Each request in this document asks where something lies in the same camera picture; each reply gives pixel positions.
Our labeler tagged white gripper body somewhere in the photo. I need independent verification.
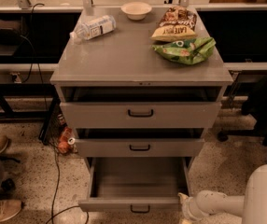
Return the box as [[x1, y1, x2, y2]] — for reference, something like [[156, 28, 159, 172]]
[[180, 197, 208, 222]]

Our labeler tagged grey bottom drawer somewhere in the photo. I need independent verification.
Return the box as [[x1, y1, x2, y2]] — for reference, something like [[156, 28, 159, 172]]
[[78, 157, 190, 214]]

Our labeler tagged grey drawer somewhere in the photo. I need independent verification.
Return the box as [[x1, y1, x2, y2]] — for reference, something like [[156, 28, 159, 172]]
[[75, 138, 204, 158], [60, 102, 221, 129], [78, 157, 190, 214]]

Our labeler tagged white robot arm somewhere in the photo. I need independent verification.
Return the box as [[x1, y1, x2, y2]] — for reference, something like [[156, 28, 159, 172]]
[[178, 164, 267, 224]]

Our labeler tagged grey top drawer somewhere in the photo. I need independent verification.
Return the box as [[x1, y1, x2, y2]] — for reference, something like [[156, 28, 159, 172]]
[[60, 102, 221, 129]]

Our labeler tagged grey middle drawer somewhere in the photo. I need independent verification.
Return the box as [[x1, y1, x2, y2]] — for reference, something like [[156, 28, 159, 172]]
[[75, 138, 204, 158]]

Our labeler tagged grey metal drawer cabinet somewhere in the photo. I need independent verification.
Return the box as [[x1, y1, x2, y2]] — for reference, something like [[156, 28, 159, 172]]
[[49, 6, 234, 175]]

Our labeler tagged green snack bag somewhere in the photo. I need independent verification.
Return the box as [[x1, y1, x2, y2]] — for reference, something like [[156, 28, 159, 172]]
[[152, 37, 216, 65]]

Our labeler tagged brown yellow chip bag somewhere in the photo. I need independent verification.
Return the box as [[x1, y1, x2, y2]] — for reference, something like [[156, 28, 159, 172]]
[[151, 6, 197, 42]]

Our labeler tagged white sneaker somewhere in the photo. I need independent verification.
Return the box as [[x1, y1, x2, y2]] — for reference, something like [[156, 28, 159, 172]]
[[0, 200, 22, 222]]

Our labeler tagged clear plastic water bottle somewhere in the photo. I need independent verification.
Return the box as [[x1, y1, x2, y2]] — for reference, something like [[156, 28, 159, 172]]
[[70, 15, 116, 42]]

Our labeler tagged white ceramic bowl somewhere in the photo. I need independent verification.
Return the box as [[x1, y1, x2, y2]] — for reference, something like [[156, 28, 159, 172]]
[[121, 2, 152, 21]]

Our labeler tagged brown shoe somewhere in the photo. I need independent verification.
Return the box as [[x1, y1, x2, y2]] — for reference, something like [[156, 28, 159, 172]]
[[0, 135, 9, 154]]

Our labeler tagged dark box on shelf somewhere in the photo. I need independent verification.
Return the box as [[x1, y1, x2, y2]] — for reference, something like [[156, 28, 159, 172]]
[[0, 20, 22, 45]]

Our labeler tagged black floor cable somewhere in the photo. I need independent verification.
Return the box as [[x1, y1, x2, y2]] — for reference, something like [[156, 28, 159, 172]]
[[45, 140, 90, 224]]

